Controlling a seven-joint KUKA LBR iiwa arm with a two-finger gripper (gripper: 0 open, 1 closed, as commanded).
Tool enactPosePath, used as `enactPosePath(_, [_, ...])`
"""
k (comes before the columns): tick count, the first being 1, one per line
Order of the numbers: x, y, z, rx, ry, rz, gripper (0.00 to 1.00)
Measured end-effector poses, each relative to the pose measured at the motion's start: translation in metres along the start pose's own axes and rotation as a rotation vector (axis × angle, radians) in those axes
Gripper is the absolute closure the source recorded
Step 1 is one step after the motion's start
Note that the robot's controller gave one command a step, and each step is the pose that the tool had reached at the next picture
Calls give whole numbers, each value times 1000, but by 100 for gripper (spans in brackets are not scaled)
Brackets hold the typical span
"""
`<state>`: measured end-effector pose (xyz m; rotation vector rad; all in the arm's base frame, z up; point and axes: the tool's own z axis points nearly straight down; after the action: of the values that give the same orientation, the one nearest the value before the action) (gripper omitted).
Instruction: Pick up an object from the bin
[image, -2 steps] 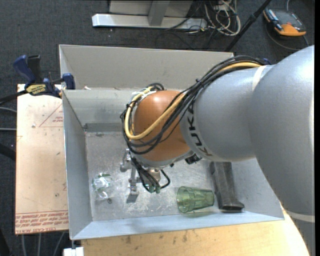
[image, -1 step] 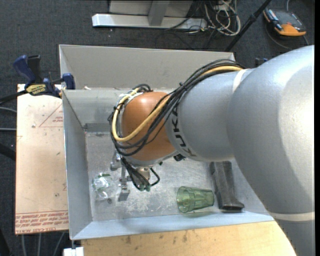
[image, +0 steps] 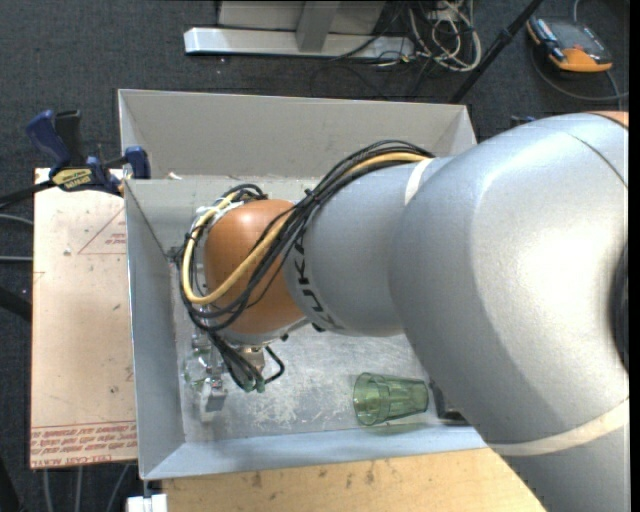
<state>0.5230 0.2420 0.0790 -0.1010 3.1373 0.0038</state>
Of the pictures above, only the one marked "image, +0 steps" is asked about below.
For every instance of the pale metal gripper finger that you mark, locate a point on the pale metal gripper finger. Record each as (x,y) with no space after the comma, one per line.
(200,346)
(217,400)

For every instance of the grey metal bin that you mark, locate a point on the grey metal bin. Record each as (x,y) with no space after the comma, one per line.
(310,400)

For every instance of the brown cardboard board red print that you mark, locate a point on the brown cardboard board red print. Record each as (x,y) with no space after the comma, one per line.
(80,310)

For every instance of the green clear plastic cup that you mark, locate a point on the green clear plastic cup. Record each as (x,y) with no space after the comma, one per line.
(390,399)

